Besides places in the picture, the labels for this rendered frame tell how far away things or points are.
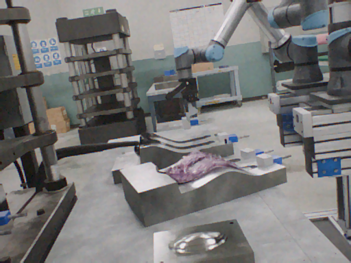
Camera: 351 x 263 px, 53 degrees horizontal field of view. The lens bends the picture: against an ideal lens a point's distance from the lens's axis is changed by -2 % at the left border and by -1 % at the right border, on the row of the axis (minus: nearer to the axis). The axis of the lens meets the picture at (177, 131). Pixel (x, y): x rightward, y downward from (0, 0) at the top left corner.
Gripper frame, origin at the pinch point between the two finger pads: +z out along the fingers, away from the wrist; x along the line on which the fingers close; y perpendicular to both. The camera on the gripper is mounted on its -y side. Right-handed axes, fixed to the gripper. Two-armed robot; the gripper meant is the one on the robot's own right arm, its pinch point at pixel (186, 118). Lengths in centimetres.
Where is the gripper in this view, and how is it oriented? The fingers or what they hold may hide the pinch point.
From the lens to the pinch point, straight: 175.7
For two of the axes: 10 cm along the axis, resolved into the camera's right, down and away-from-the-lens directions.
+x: -0.7, -2.0, 9.8
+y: 9.9, -1.6, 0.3
